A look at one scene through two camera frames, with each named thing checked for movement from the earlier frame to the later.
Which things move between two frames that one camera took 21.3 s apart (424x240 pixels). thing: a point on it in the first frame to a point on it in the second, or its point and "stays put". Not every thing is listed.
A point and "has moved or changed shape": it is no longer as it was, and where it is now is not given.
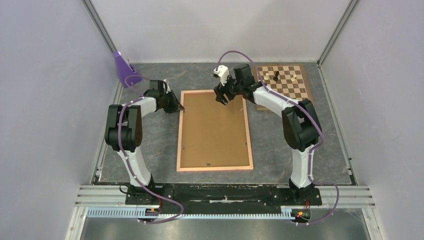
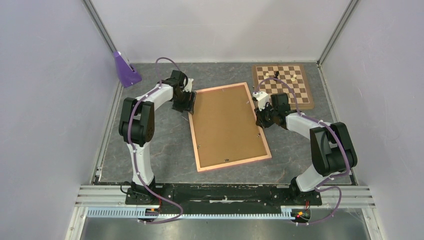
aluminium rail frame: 333,197 stays put
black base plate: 223,198 stays put
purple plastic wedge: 128,76 stays put
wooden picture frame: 212,136 to 256,159
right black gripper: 221,90 to 260,115
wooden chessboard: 287,79 stays put
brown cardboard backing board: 212,134 has moved or changed shape
